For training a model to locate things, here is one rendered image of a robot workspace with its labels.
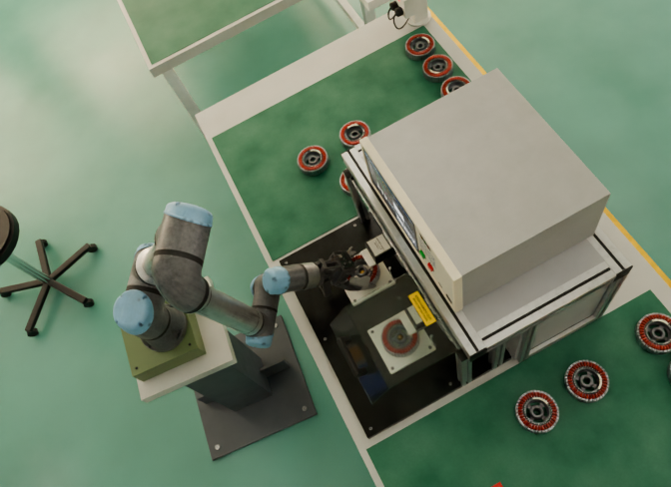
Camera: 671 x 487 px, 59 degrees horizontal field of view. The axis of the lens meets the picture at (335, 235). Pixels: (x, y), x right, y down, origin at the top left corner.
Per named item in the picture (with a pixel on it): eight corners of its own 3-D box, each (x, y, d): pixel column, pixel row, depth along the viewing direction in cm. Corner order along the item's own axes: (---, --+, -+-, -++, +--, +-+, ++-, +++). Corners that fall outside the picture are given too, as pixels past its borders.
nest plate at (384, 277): (353, 306, 186) (352, 305, 185) (333, 268, 193) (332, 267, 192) (395, 283, 187) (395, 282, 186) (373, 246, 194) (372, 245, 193)
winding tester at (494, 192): (455, 312, 144) (453, 281, 126) (370, 183, 164) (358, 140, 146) (594, 236, 145) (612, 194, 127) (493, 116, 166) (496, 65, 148)
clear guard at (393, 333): (371, 404, 149) (368, 399, 144) (330, 324, 160) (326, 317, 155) (485, 340, 150) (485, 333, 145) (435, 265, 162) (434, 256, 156)
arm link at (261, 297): (244, 308, 176) (261, 302, 167) (251, 271, 180) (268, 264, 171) (267, 314, 179) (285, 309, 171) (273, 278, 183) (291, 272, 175)
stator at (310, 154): (321, 180, 212) (319, 174, 209) (294, 172, 216) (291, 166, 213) (335, 155, 216) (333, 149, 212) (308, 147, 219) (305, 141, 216)
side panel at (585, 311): (518, 363, 171) (528, 329, 143) (512, 354, 173) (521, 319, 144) (602, 315, 172) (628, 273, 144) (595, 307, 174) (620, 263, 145)
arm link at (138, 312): (127, 338, 180) (103, 327, 167) (138, 295, 185) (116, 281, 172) (164, 341, 177) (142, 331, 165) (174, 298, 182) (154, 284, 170)
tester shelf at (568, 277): (470, 362, 142) (470, 357, 138) (343, 162, 175) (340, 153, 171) (628, 273, 144) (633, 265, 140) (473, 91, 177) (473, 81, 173)
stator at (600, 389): (563, 399, 164) (564, 397, 161) (564, 359, 169) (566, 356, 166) (607, 406, 161) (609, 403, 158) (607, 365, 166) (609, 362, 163)
